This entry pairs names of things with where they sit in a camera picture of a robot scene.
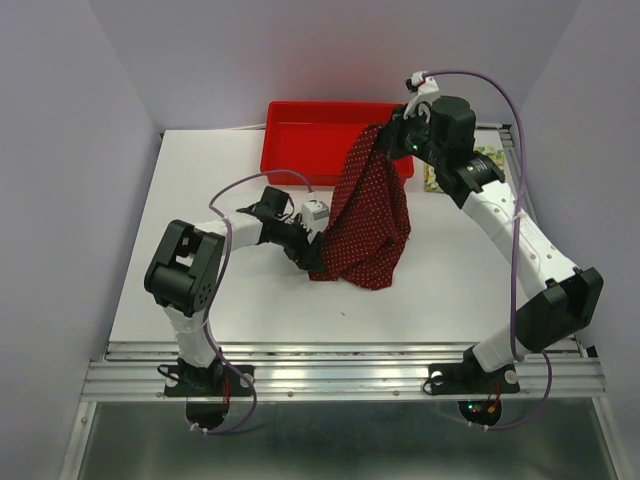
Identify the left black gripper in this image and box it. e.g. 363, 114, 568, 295
271, 213, 324, 272

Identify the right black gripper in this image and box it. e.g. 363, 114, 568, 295
368, 101, 448, 168

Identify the lemon print skirt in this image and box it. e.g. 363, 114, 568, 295
424, 144, 506, 193

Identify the red polka dot skirt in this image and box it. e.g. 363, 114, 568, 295
309, 124, 411, 291

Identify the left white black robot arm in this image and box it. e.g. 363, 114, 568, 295
144, 187, 330, 398

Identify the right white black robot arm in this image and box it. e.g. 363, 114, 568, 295
376, 96, 604, 396

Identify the red plastic bin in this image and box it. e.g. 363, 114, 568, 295
260, 101, 395, 187

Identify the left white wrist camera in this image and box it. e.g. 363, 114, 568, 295
299, 199, 330, 236

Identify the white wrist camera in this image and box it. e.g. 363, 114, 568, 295
299, 199, 330, 236
403, 71, 440, 119

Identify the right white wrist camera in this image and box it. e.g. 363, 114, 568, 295
403, 71, 440, 119

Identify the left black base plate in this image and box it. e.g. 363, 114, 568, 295
157, 363, 255, 400

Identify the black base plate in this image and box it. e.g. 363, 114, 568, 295
157, 363, 255, 400
422, 362, 520, 396

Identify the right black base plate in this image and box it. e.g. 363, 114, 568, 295
422, 362, 520, 396

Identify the aluminium mounting rail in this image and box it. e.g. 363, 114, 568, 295
60, 338, 633, 479

